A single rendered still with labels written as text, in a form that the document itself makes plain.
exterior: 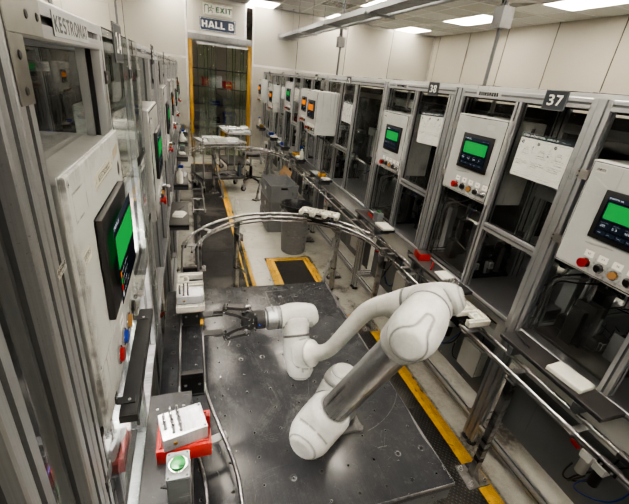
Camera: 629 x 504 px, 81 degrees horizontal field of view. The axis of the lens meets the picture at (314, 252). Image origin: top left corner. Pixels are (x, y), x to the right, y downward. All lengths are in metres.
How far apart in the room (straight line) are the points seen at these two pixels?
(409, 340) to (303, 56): 9.12
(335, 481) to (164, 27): 8.93
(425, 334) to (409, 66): 10.16
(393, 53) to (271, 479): 10.04
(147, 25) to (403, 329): 8.95
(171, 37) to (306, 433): 8.79
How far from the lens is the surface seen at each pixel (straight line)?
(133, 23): 9.50
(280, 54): 9.66
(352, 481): 1.58
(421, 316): 0.99
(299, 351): 1.42
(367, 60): 10.36
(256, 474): 1.55
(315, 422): 1.37
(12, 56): 0.50
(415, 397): 2.91
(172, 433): 1.25
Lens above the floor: 1.98
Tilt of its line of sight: 25 degrees down
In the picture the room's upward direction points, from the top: 7 degrees clockwise
